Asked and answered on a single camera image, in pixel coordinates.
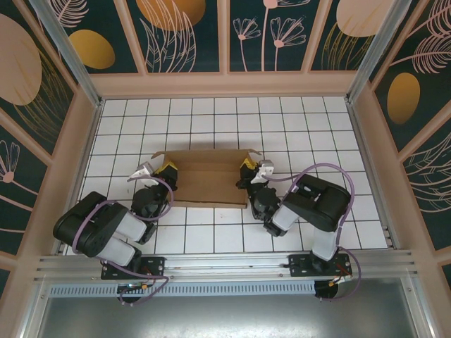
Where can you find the yellow power connector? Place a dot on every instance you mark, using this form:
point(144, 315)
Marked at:
point(340, 281)

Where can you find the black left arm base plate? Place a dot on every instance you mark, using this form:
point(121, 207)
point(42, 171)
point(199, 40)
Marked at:
point(155, 267)

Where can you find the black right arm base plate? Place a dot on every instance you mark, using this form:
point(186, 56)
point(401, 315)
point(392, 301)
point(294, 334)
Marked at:
point(299, 264)

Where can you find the aluminium corner post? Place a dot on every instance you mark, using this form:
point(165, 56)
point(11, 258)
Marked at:
point(377, 49)
point(67, 53)

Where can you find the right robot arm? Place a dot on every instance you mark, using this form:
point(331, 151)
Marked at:
point(320, 204)

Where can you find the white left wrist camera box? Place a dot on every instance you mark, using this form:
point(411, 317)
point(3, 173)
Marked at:
point(141, 172)

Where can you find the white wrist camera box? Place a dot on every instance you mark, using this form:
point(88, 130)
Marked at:
point(141, 172)
point(263, 170)

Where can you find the grey metal sheet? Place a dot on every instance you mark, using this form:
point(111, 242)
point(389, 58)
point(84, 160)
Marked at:
point(225, 317)

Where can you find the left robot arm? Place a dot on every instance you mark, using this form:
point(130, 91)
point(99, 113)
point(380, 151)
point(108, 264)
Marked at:
point(95, 225)

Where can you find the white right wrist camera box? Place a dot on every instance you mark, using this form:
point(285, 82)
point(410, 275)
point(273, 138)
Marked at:
point(263, 170)

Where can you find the long aluminium mounting rail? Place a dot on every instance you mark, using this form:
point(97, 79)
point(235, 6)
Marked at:
point(225, 267)

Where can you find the small controller board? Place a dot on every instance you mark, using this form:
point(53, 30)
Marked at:
point(131, 287)

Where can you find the brown cardboard box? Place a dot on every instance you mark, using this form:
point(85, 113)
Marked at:
point(211, 183)

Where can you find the aluminium table edge rail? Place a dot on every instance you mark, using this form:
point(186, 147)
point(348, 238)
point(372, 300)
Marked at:
point(86, 162)
point(370, 165)

